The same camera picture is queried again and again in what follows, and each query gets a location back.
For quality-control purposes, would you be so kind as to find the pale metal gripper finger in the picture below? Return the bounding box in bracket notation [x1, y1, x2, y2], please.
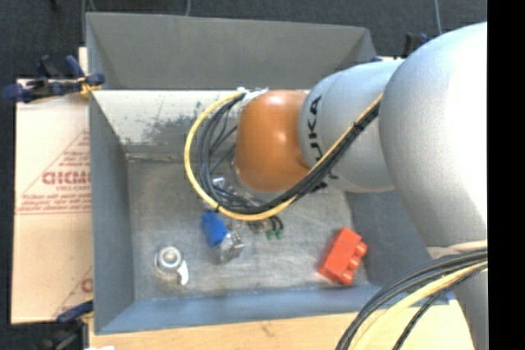
[214, 232, 247, 265]

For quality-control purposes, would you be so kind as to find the blue block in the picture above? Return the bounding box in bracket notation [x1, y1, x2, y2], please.
[200, 210, 231, 248]

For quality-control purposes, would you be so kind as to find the red toy brick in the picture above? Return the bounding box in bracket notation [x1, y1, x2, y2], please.
[318, 226, 369, 286]

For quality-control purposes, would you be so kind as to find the grey metal bin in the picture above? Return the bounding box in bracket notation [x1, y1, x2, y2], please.
[84, 11, 452, 335]

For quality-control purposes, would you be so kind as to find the brown cardboard board, red print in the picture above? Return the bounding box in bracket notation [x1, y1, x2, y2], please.
[9, 77, 95, 325]

